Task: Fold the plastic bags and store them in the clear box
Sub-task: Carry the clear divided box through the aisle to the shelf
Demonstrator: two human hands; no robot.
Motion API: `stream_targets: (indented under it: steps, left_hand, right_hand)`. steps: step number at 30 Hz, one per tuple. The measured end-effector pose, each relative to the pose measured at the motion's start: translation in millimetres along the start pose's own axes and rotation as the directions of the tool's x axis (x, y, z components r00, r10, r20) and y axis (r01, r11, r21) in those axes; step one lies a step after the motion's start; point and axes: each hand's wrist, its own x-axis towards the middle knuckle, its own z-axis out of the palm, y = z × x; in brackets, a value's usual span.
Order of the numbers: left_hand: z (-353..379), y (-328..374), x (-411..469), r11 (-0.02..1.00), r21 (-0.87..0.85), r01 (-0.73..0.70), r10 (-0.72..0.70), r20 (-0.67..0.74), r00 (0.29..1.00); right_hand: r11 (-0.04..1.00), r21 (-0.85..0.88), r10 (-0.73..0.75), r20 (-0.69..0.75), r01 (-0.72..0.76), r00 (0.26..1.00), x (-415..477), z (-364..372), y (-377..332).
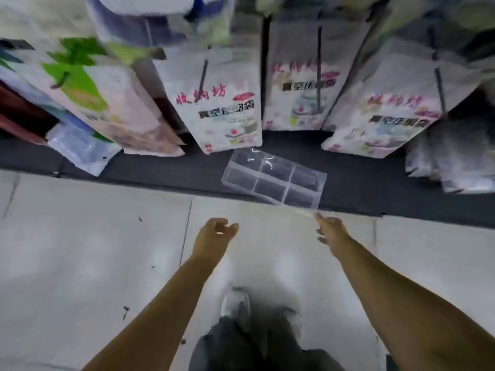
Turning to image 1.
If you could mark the person's right hand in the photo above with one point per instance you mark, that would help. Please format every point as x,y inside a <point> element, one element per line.
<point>332,232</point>

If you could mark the person's left hand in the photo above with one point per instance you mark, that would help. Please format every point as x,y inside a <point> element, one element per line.
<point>214,237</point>

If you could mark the stack of clear grey packets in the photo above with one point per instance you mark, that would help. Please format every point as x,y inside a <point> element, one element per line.
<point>456,158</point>

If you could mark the person's left forearm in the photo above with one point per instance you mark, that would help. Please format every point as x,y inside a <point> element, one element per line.
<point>154,324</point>

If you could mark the white printed vacuum bag packet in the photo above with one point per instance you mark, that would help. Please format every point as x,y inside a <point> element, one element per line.
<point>220,104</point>
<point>305,84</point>
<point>394,119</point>

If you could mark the green leaf print packet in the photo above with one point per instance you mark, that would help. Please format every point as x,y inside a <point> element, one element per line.
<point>108,100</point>

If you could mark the black trousers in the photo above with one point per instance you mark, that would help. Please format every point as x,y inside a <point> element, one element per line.
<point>247,351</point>

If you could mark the blue white plastic packet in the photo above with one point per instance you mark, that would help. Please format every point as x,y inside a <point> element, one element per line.
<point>81,148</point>

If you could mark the person's right grey shoe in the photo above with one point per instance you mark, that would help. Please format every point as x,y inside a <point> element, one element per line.
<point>294,322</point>

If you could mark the dark red packet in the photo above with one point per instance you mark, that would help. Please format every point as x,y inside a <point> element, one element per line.
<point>19,115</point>

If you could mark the blue white hanging packet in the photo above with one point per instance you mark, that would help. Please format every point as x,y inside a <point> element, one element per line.
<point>154,19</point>

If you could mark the clear three-compartment plastic box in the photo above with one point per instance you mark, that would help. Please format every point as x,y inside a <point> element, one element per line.
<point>270,177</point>

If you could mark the person's right forearm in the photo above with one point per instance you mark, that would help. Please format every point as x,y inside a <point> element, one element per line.
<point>406,312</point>

